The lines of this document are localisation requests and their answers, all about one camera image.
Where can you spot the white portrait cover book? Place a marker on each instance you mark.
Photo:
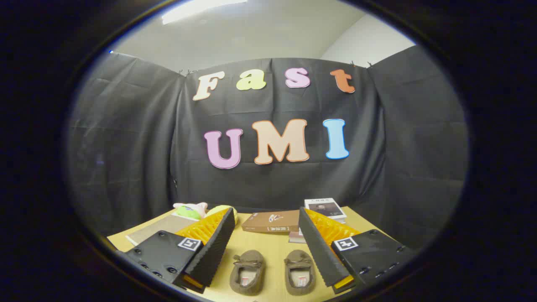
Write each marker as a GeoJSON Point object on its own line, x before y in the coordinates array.
{"type": "Point", "coordinates": [325, 207]}

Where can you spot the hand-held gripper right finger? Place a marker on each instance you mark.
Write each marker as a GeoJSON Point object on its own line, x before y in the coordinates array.
{"type": "Point", "coordinates": [319, 247]}

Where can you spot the brown book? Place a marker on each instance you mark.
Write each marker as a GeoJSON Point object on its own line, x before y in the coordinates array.
{"type": "Point", "coordinates": [268, 220]}

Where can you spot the brown fuzzy shoe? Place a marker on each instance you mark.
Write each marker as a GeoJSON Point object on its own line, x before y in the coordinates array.
{"type": "Point", "coordinates": [247, 256]}
{"type": "Point", "coordinates": [298, 256]}

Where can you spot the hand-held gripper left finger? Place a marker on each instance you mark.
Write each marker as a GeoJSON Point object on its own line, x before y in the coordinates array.
{"type": "Point", "coordinates": [212, 247]}

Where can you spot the beige fabric storage box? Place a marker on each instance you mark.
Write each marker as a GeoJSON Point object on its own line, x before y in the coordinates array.
{"type": "Point", "coordinates": [155, 226]}

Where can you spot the pink cover book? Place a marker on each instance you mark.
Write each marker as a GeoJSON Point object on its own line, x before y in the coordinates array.
{"type": "Point", "coordinates": [295, 237]}

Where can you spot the yellow plush toy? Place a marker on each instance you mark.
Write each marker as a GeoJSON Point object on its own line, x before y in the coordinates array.
{"type": "Point", "coordinates": [218, 208]}

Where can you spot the pink green plush toy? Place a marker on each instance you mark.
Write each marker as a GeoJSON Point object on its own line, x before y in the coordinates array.
{"type": "Point", "coordinates": [188, 209]}

